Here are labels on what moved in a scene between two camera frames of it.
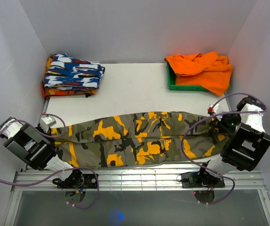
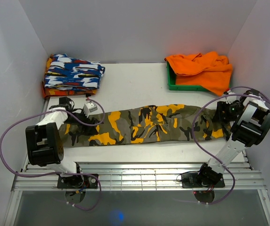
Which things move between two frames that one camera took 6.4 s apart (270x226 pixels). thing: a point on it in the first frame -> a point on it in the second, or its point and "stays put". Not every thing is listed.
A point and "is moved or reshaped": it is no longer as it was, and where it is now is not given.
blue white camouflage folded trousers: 65,72 stays put
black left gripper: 49,131 -> 85,119
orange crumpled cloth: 209,69 stays put
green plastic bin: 172,77 stays put
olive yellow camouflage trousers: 143,139 is moved or reshaped
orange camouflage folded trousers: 47,92 stays put
